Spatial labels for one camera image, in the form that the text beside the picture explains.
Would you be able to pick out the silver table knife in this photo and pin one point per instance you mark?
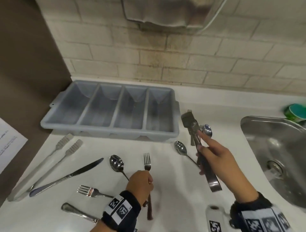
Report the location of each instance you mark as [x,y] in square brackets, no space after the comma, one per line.
[69,176]

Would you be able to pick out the white plastic tongs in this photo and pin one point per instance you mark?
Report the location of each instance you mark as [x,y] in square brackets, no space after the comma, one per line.
[35,171]

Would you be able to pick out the person's right thumb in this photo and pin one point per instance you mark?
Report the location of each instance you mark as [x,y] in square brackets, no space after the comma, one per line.
[201,154]

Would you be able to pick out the person's left fingers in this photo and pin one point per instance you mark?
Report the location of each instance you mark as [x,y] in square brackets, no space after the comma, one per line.
[149,184]

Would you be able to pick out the black left wristband with markers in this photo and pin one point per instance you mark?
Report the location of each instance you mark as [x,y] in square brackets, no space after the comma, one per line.
[120,208]

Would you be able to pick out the white wrist-mounted device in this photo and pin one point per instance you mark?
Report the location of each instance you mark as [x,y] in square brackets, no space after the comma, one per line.
[215,218]

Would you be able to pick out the grey hanging towel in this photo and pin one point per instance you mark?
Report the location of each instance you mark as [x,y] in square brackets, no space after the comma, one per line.
[167,12]

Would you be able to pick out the black wristband with markers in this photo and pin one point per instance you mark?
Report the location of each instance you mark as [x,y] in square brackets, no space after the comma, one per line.
[120,208]
[258,215]

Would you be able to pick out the sink drain strainer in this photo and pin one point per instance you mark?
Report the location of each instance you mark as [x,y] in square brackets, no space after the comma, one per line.
[275,167]

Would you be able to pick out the black right wristband with markers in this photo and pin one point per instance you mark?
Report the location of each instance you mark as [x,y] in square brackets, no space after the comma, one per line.
[258,215]

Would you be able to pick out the silver spoon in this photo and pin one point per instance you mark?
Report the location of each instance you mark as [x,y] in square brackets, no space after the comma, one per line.
[207,130]
[180,147]
[116,163]

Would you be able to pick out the person's left hand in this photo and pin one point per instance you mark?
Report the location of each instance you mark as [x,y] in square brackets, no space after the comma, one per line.
[138,184]

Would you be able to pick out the white paper sheet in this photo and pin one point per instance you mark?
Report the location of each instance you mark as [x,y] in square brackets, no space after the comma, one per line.
[9,143]

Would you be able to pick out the stainless steel sink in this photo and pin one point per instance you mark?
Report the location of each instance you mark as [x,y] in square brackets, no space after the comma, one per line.
[279,145]

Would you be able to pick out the grey plastic cutlery tray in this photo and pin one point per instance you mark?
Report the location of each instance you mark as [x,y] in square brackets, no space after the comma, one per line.
[105,110]

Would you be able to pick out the green round container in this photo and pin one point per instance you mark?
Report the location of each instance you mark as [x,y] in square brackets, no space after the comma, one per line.
[296,112]

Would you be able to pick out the silver fork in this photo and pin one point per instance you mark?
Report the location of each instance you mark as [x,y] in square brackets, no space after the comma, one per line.
[92,192]
[147,162]
[192,141]

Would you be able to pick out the person's left forearm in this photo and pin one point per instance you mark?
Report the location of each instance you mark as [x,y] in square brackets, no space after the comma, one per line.
[100,227]

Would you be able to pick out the person's right hand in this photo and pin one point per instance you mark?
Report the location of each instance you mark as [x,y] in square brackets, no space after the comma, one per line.
[227,169]

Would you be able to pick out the metal tongs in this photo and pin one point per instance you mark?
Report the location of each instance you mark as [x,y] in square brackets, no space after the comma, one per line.
[210,176]

